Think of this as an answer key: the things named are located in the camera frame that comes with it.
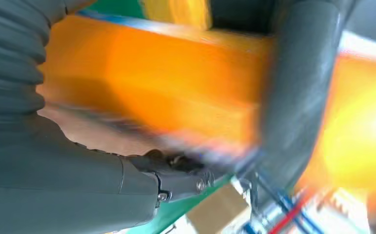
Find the yellow taped sheet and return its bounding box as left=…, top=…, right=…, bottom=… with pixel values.
left=140, top=0, right=213, bottom=31

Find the red metal beam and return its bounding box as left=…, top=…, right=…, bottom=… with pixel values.
left=268, top=193, right=309, bottom=234

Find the brown cardboard box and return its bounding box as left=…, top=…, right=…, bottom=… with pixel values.
left=186, top=184, right=250, bottom=234

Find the green table mat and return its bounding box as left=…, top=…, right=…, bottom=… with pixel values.
left=84, top=0, right=237, bottom=234

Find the blue metal rack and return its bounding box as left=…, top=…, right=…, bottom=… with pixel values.
left=239, top=168, right=327, bottom=234

